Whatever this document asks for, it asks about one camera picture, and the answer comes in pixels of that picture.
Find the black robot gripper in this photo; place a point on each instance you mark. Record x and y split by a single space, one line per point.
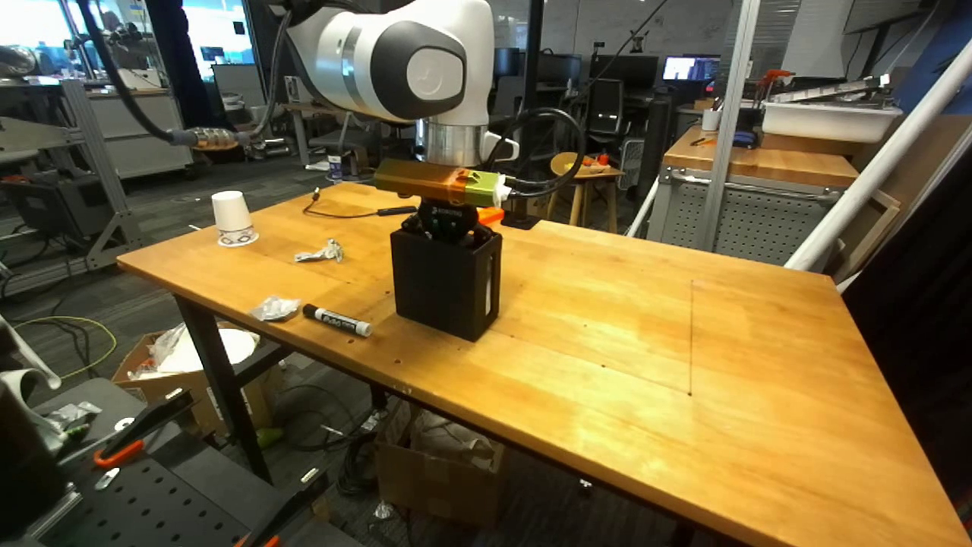
449 224

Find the black perforated box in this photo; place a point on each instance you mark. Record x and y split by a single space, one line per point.
451 287

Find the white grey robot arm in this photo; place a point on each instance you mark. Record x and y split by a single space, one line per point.
427 62

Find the black white marker pen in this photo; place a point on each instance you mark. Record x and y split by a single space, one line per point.
335 321

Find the round wooden stool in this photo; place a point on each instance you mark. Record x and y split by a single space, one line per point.
588 176

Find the crumpled silver foil ball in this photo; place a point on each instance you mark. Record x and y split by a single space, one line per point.
278 308

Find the white paper cup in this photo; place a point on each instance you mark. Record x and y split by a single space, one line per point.
232 219

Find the computer monitor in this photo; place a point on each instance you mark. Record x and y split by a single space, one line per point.
690 67

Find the wooden workbench with drawers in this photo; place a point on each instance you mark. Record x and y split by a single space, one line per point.
773 199

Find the white bin on workbench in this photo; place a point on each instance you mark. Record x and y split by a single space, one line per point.
827 119

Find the olive wrist camera box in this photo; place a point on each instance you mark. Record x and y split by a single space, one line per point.
460 187

